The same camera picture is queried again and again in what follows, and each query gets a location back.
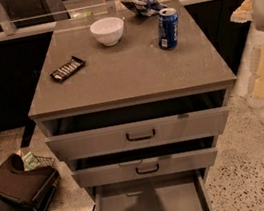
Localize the grey drawer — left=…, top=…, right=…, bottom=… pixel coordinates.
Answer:
left=72, top=137, right=217, bottom=188
left=94, top=170, right=213, bottom=211
left=46, top=92, right=229, bottom=160

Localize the grey drawer cabinet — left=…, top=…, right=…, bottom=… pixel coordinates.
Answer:
left=12, top=0, right=261, bottom=211

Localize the blue soda can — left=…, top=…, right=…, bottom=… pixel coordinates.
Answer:
left=158, top=7, right=179, bottom=50

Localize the blue chip bag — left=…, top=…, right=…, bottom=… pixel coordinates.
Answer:
left=121, top=0, right=167, bottom=17

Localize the white bowl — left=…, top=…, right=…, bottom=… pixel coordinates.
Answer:
left=90, top=17, right=124, bottom=46

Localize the black snack bar packet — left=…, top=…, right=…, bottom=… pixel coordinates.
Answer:
left=50, top=56, right=86, bottom=83

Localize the black device on stand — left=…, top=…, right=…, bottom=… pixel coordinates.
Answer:
left=0, top=153, right=59, bottom=209

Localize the wire basket with green packet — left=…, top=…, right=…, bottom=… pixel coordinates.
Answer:
left=17, top=151, right=55, bottom=171

